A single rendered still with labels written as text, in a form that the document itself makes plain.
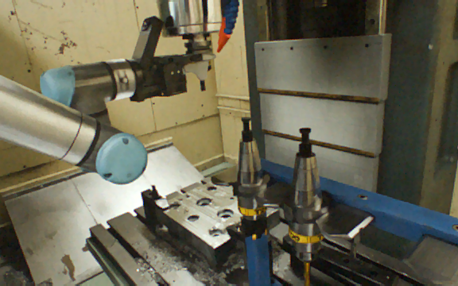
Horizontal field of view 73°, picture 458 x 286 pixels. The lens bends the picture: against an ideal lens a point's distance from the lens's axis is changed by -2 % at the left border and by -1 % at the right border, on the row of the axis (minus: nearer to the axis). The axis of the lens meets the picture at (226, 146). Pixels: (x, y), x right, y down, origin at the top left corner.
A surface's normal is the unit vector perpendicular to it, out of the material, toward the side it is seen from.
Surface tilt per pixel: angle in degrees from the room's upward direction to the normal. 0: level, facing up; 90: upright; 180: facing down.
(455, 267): 0
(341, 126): 90
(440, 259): 0
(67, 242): 24
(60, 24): 90
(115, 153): 90
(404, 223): 90
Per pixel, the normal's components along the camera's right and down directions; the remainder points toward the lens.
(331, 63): -0.75, 0.29
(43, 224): 0.18, -0.77
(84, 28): 0.65, 0.19
